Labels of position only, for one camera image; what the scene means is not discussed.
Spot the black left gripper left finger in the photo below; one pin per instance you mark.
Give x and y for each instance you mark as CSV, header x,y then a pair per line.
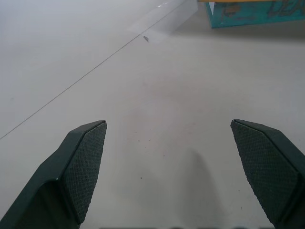
x,y
59,181

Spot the teal cardboard box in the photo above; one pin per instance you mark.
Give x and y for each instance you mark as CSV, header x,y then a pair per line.
x,y
256,13

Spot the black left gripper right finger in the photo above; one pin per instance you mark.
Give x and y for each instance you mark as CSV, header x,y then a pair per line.
x,y
269,176

